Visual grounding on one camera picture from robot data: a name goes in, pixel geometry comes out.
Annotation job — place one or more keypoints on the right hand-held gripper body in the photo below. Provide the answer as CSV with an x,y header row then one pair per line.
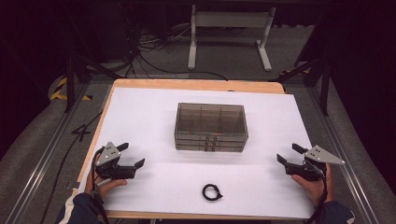
x,y
320,155

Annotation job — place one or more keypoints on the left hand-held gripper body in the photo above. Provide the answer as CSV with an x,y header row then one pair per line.
x,y
109,154

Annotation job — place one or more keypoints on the clear plastic drawer box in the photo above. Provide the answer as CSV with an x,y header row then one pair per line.
x,y
211,124

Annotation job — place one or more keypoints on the person's left hand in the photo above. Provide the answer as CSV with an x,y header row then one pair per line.
x,y
104,187

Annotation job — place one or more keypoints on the person's right hand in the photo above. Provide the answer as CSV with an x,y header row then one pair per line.
x,y
316,189

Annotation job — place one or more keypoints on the white paper sheet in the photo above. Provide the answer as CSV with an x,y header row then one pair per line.
x,y
149,124

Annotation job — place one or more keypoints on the black metal stand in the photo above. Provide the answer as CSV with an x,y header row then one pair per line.
x,y
70,84
325,90

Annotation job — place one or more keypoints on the wooden table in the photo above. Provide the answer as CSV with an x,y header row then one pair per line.
x,y
193,84

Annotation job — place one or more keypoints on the aluminium floor rail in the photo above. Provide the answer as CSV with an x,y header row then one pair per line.
x,y
46,152
342,146

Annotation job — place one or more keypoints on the white metal table frame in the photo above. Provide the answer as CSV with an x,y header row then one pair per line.
x,y
232,19

